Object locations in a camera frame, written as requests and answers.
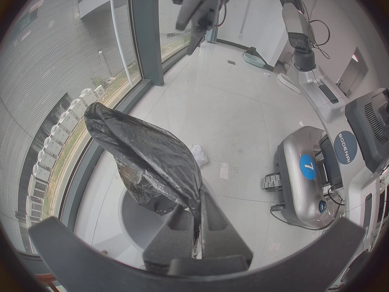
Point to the black plastic bag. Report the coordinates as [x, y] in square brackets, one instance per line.
[152, 151]

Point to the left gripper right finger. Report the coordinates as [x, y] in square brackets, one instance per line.
[221, 239]

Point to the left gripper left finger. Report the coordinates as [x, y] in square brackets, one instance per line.
[173, 242]

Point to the crumpled white wrapper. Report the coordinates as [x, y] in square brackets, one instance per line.
[200, 155]

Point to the pale green basin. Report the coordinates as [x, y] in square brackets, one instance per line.
[253, 61]

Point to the white trash bin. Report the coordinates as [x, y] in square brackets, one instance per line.
[136, 220]

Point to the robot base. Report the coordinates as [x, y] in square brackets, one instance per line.
[297, 175]

